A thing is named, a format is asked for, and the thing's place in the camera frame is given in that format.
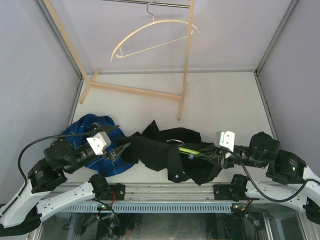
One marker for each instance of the metal hanging rod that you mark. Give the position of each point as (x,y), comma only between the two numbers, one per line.
(155,3)

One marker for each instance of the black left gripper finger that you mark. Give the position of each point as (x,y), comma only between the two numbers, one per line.
(115,153)
(96,128)

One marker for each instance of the blue slotted cable duct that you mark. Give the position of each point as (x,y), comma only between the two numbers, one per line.
(146,208)

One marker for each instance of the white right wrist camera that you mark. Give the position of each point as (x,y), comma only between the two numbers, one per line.
(225,139)

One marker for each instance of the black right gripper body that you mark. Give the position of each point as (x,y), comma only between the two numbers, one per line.
(229,158)

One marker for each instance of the beige plastic hanger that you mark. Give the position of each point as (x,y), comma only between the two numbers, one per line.
(157,33)

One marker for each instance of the aluminium extrusion rail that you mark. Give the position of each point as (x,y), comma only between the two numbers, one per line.
(172,192)

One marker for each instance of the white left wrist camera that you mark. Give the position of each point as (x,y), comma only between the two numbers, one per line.
(99,142)

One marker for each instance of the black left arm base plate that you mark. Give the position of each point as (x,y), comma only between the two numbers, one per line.
(110,192)

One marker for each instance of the black button shirt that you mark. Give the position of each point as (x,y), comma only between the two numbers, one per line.
(157,150)

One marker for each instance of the blue plaid shirt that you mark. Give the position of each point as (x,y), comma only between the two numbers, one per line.
(103,166)

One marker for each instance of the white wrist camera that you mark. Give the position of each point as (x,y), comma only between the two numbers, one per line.
(225,139)
(99,142)

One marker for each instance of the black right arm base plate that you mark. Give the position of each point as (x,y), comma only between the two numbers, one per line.
(222,193)

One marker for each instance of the green plastic hanger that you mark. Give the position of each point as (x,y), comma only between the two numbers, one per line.
(182,149)

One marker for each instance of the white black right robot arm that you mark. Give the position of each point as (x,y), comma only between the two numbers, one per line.
(271,173)

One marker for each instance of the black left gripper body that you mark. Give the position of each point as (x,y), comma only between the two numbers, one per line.
(84,155)

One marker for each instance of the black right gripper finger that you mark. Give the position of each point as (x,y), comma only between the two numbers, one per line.
(212,158)
(208,149)

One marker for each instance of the wooden clothes rack frame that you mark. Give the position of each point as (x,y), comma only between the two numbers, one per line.
(91,81)

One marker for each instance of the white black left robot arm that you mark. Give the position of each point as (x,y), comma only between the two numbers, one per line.
(30,207)

